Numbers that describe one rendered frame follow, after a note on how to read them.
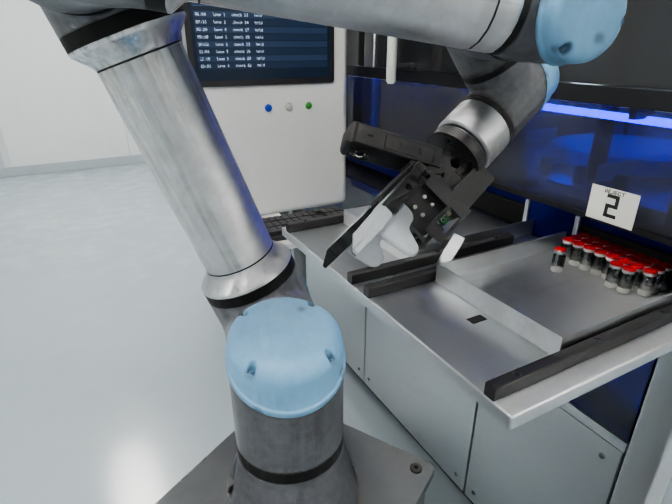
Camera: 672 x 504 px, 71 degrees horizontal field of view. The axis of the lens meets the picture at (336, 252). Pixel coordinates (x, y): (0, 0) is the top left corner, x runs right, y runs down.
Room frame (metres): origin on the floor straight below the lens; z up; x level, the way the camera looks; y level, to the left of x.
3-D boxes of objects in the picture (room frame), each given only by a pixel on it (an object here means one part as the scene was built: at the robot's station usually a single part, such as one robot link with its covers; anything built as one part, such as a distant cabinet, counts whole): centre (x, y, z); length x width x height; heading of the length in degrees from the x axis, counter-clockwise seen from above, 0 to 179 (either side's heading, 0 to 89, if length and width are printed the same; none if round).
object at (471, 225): (1.02, -0.23, 0.90); 0.34 x 0.26 x 0.04; 118
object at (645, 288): (0.78, -0.49, 0.91); 0.18 x 0.02 x 0.05; 28
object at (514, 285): (0.73, -0.39, 0.90); 0.34 x 0.26 x 0.04; 118
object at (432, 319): (0.84, -0.25, 0.87); 0.70 x 0.48 x 0.02; 28
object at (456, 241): (0.80, -0.17, 0.91); 0.14 x 0.03 x 0.06; 119
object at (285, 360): (0.40, 0.05, 0.96); 0.13 x 0.12 x 0.14; 15
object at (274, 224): (1.21, 0.14, 0.82); 0.40 x 0.14 x 0.02; 117
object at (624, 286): (0.72, -0.49, 0.91); 0.02 x 0.02 x 0.05
